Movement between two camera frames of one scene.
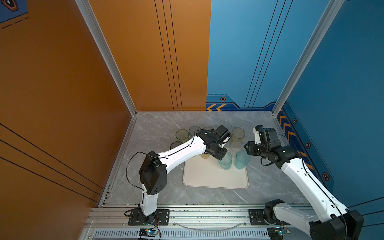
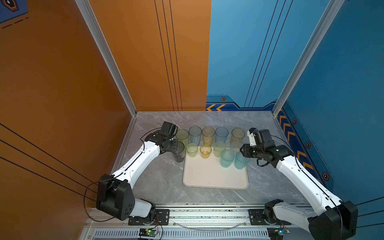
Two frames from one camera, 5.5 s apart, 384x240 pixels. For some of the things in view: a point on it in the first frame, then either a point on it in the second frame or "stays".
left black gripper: (222, 154) → (175, 145)
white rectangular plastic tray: (202, 172) stays
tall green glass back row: (182, 135) stays
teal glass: (242, 159) stays
